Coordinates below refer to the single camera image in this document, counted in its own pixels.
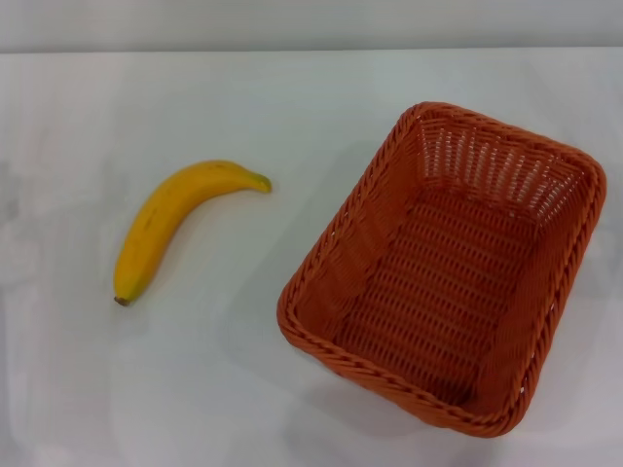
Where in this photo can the yellow banana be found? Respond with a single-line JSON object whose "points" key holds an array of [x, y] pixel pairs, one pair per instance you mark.
{"points": [[160, 219]]}

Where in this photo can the orange woven plastic basket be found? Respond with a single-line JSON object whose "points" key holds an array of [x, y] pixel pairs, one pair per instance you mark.
{"points": [[438, 272]]}

